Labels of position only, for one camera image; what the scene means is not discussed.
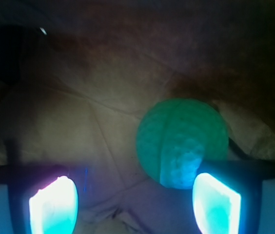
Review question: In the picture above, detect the brown paper bag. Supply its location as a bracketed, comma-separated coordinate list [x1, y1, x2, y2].
[0, 0, 275, 234]

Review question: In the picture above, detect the black tape strip upper left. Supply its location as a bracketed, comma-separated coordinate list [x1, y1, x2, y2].
[0, 25, 47, 85]

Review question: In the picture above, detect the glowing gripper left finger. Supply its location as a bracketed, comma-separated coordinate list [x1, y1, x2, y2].
[0, 143, 79, 234]

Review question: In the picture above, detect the green textured ball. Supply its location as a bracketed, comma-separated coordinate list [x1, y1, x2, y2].
[136, 98, 229, 190]

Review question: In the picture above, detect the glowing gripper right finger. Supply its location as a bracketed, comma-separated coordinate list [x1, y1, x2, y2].
[192, 159, 275, 234]

